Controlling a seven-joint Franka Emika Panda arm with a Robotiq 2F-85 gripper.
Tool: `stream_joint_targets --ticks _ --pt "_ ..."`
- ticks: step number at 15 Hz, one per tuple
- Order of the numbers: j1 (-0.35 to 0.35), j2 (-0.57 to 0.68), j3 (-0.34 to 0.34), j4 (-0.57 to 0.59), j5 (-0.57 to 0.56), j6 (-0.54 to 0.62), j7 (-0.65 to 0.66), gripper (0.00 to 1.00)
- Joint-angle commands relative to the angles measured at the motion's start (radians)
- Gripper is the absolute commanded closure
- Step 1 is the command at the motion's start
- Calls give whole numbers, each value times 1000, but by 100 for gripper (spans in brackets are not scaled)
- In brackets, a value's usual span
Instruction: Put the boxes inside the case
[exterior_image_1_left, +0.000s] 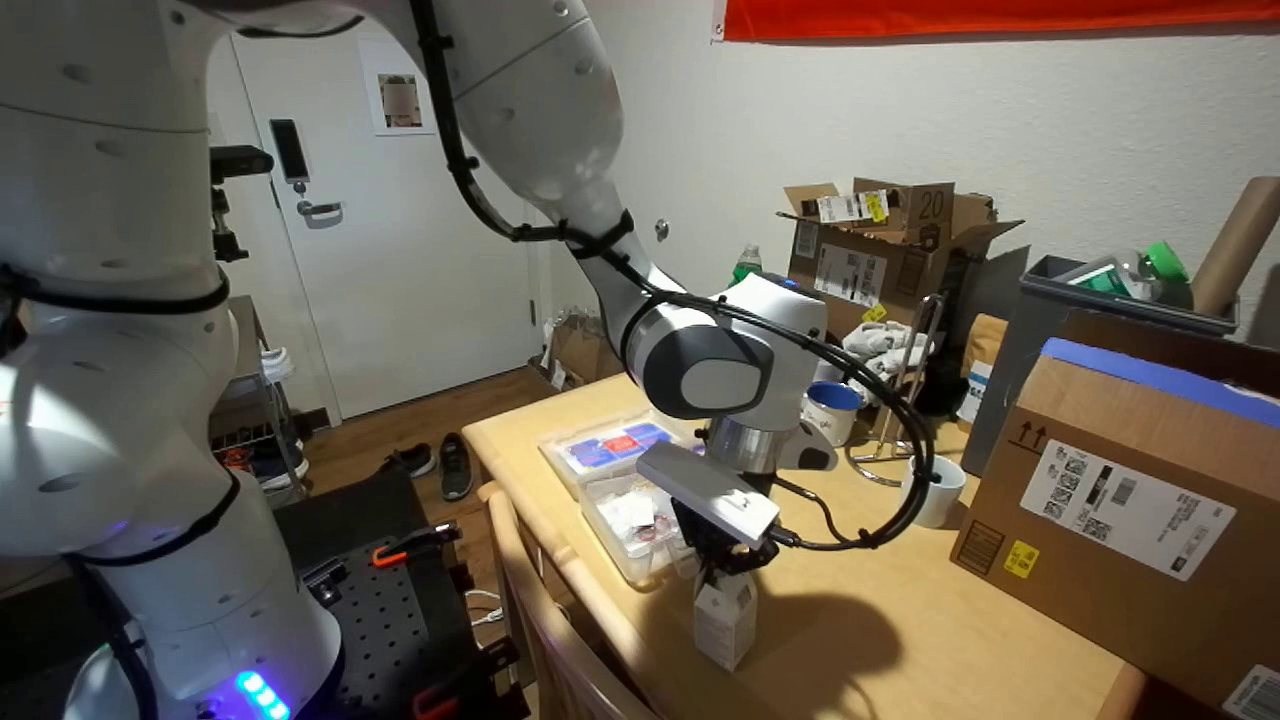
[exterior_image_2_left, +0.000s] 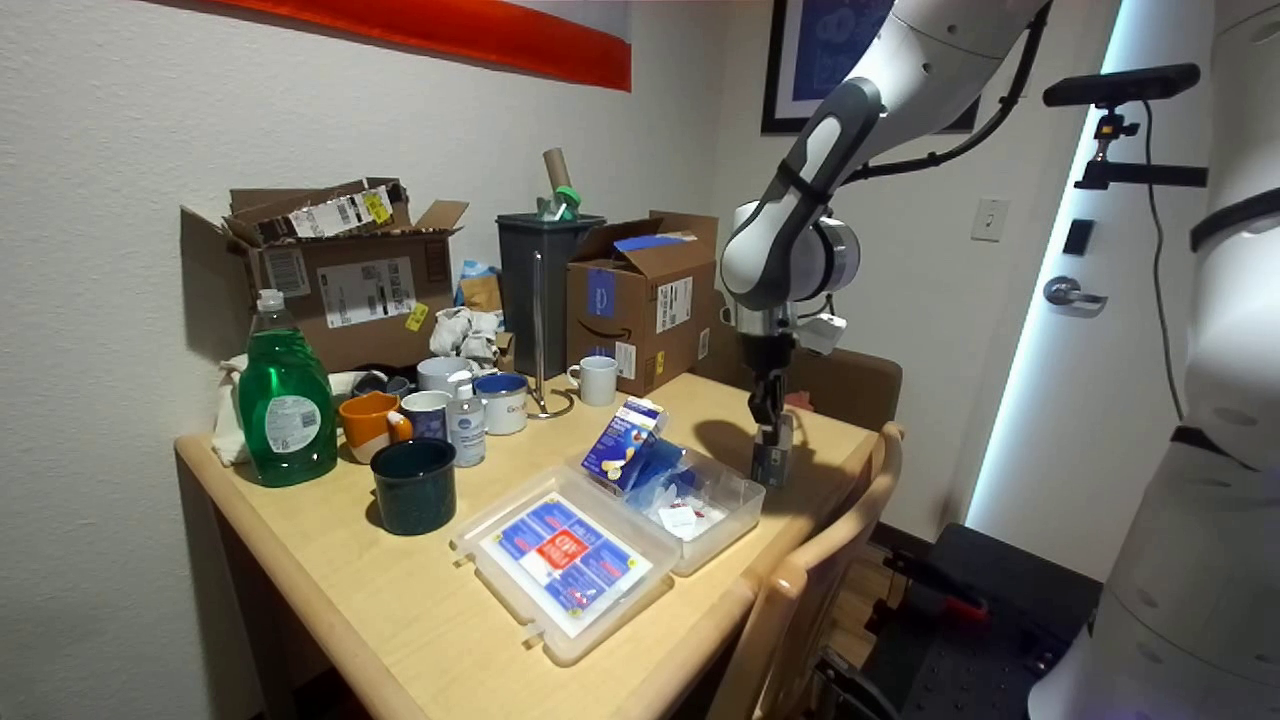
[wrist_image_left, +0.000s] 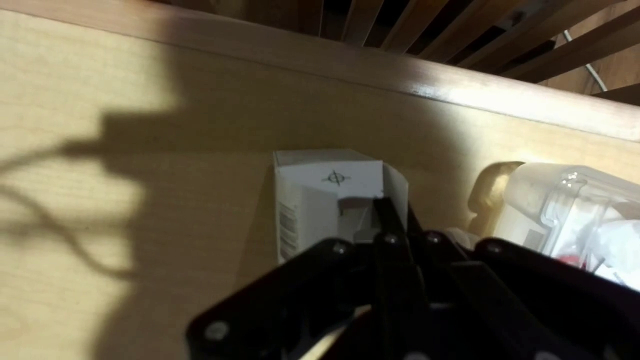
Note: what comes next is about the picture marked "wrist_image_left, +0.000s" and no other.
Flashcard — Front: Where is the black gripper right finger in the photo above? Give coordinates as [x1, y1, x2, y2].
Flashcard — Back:
[407, 205, 640, 360]

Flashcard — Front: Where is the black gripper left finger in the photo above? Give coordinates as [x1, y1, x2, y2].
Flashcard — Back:
[187, 195, 437, 360]

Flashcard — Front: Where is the small grey cardboard box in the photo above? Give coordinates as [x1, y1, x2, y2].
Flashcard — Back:
[270, 145, 411, 266]

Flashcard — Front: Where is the clear plastic first aid case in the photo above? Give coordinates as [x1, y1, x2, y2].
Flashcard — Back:
[467, 159, 640, 291]

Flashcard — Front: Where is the clear plastic supply bag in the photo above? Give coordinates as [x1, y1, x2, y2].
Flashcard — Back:
[552, 205, 640, 288]

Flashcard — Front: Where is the wooden chair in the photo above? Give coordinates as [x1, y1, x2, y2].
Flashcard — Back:
[153, 0, 640, 106]

